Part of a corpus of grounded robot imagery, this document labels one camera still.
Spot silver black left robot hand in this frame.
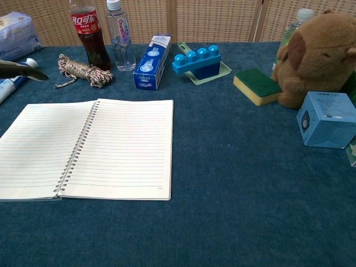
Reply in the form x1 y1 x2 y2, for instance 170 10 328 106
0 60 50 82

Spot spiral lined notebook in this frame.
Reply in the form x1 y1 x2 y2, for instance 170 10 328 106
0 98 174 201

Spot white blue toothpaste tube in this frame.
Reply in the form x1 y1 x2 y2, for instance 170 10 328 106
0 57 38 105

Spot white blue tissue pack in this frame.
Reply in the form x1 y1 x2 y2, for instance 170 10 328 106
0 11 44 62

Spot cola bottle red label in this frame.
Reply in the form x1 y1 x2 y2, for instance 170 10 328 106
68 0 112 71

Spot clear water bottle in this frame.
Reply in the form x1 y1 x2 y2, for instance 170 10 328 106
105 0 137 72

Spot blue white toothpaste box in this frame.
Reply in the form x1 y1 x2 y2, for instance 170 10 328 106
133 34 172 91

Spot light blue building block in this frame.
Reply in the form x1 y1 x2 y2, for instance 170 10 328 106
171 44 222 75

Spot dark blue building block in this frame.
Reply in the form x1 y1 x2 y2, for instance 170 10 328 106
193 61 221 80

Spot woven bamboo folding screen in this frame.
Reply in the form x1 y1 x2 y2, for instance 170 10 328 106
0 0 356 47

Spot light green dustpan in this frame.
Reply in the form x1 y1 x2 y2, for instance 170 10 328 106
177 41 232 86

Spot green yellow sponge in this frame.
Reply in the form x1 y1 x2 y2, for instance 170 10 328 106
233 68 283 107

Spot blue tablecloth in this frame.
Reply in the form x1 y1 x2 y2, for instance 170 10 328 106
0 41 356 267

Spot clear bottle green liquid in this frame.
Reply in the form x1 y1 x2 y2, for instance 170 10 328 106
272 8 314 71

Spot brown capybara plush toy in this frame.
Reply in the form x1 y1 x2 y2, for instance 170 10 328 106
271 9 356 109

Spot light blue cardboard box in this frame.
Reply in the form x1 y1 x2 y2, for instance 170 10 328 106
296 91 356 150

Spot clear box green packets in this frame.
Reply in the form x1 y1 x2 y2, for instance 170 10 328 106
341 73 356 168

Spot braided rope bundle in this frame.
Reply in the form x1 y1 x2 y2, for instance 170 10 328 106
55 54 115 89

